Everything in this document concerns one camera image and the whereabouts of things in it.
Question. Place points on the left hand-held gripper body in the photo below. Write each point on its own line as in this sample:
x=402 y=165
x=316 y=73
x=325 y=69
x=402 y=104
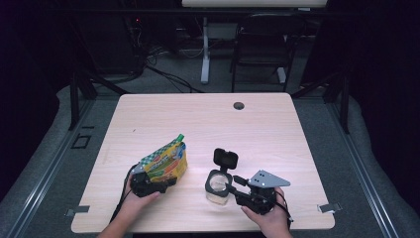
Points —
x=145 y=188

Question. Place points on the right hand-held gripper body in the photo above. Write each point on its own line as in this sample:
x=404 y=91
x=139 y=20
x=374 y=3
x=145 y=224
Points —
x=261 y=195

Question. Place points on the yellow green checked seasoning pouch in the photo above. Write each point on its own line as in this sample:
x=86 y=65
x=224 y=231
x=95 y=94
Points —
x=168 y=162

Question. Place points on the clear seasoning jar black lid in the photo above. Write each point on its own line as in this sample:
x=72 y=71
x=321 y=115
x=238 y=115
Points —
x=225 y=158

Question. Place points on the person's left hand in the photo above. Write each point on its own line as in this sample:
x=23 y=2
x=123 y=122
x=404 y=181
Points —
x=135 y=205

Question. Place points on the person's right hand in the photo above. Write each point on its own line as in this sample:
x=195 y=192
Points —
x=270 y=219

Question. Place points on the grey tape strip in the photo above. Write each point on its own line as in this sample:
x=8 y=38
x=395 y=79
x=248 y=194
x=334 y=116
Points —
x=77 y=210
x=329 y=207

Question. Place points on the white desk foot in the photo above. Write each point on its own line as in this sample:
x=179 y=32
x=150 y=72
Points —
x=281 y=75

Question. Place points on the black metal stand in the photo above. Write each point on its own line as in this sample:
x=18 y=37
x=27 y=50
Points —
x=344 y=105
x=74 y=99

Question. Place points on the white desk leg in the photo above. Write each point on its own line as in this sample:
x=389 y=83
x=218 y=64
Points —
x=205 y=59

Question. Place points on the black folding chair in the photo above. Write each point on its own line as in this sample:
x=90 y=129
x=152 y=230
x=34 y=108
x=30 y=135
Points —
x=264 y=39

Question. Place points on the dark computer tower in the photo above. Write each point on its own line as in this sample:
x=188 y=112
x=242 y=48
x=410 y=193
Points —
x=109 y=43

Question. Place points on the white desk top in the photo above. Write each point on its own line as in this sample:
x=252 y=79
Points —
x=254 y=3

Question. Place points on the aluminium floor rail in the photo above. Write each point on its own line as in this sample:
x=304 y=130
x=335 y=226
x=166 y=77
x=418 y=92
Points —
x=49 y=172
x=360 y=168

